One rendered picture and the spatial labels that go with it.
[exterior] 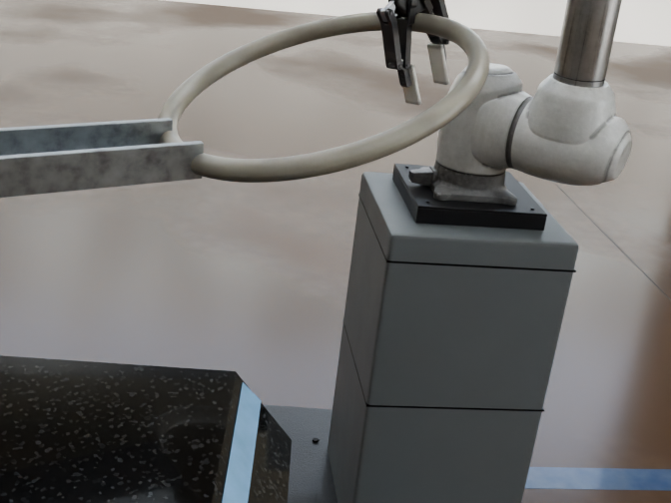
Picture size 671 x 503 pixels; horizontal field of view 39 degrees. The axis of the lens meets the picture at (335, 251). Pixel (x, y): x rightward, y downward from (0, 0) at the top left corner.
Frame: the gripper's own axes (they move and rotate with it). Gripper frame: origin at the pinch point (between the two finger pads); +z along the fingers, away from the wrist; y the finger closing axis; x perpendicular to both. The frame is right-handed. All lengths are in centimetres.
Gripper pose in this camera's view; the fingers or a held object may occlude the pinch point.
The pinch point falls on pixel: (424, 77)
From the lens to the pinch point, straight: 159.4
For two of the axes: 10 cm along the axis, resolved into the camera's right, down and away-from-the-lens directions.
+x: 7.1, 2.5, -6.6
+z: 2.2, 8.1, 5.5
